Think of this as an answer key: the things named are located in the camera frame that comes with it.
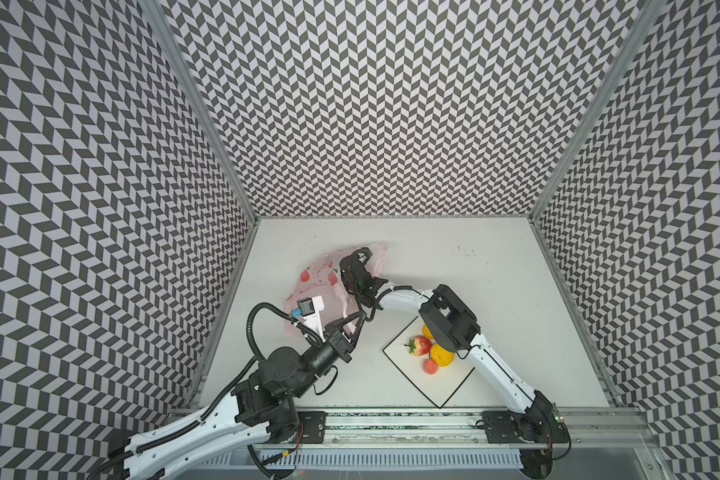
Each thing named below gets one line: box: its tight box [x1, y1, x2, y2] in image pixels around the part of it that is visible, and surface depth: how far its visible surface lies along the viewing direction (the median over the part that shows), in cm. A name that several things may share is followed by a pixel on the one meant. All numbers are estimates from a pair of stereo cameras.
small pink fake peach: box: [423, 358, 438, 375], surface depth 81 cm
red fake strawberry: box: [404, 336, 432, 356], surface depth 83 cm
